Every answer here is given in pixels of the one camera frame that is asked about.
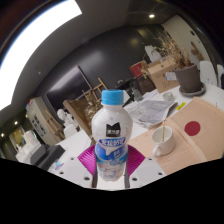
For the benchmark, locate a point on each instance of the dried plant in grey pot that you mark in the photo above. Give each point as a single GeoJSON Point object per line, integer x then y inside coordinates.
{"type": "Point", "coordinates": [188, 78]}

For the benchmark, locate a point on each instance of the white plaster figure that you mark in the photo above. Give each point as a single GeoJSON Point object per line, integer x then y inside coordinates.
{"type": "Point", "coordinates": [74, 120]}

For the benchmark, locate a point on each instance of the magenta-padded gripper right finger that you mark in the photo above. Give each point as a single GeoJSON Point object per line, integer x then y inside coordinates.
{"type": "Point", "coordinates": [136, 160]}

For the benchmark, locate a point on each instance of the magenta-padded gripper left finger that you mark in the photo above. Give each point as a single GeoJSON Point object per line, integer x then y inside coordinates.
{"type": "Point", "coordinates": [86, 160]}

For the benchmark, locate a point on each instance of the white bottle with blue cap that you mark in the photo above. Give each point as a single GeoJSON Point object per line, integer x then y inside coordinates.
{"type": "Point", "coordinates": [111, 123]}

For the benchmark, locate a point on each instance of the white mug with stirrer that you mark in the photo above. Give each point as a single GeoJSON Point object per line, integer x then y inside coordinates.
{"type": "Point", "coordinates": [163, 143]}

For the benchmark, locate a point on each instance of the golden carved wooden sculpture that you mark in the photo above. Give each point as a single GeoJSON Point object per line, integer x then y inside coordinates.
{"type": "Point", "coordinates": [80, 113]}

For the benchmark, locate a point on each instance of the small yellow tag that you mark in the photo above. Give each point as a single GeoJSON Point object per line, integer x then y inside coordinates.
{"type": "Point", "coordinates": [180, 106]}

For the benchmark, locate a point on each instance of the brown cardboard box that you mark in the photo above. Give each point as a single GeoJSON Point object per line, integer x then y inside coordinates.
{"type": "Point", "coordinates": [161, 75]}

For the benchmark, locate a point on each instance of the flat round red coaster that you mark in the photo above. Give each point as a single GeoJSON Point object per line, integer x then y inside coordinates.
{"type": "Point", "coordinates": [192, 128]}

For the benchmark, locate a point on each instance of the white plaster head bust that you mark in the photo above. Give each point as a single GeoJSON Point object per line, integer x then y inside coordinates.
{"type": "Point", "coordinates": [62, 116]}

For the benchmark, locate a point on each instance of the white plastic chair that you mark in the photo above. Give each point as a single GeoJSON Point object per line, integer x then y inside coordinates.
{"type": "Point", "coordinates": [221, 76]}
{"type": "Point", "coordinates": [70, 130]}
{"type": "Point", "coordinates": [208, 73]}

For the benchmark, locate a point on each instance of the clear spray bottle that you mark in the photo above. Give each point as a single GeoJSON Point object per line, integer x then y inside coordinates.
{"type": "Point", "coordinates": [137, 91]}

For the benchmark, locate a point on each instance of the long white ceiling light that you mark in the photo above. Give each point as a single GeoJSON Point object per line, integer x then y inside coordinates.
{"type": "Point", "coordinates": [30, 43]}

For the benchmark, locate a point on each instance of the white plaster statue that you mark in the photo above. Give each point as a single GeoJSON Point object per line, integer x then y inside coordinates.
{"type": "Point", "coordinates": [153, 53]}

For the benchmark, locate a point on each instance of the recessed ceiling spotlights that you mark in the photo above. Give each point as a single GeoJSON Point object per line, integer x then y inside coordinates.
{"type": "Point", "coordinates": [151, 15]}

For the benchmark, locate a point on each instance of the wooden easel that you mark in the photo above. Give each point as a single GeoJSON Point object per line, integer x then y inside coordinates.
{"type": "Point", "coordinates": [55, 126]}
{"type": "Point", "coordinates": [91, 90]}

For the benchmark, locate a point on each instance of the red box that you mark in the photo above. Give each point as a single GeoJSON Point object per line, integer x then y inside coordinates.
{"type": "Point", "coordinates": [137, 68]}

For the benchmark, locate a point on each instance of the grey round pot saucer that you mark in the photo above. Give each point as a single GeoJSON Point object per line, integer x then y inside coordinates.
{"type": "Point", "coordinates": [200, 91]}

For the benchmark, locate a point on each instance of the black box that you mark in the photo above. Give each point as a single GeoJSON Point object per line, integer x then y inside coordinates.
{"type": "Point", "coordinates": [40, 153]}
{"type": "Point", "coordinates": [53, 155]}

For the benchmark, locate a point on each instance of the open newspaper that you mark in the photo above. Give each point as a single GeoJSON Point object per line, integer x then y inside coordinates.
{"type": "Point", "coordinates": [150, 111]}

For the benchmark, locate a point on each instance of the white cabinet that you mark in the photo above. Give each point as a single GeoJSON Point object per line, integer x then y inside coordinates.
{"type": "Point", "coordinates": [36, 120]}

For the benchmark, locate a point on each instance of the small white cup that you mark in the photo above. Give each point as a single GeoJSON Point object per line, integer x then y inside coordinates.
{"type": "Point", "coordinates": [168, 96]}

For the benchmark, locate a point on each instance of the black wall screen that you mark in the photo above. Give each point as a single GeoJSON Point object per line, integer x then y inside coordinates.
{"type": "Point", "coordinates": [66, 88]}

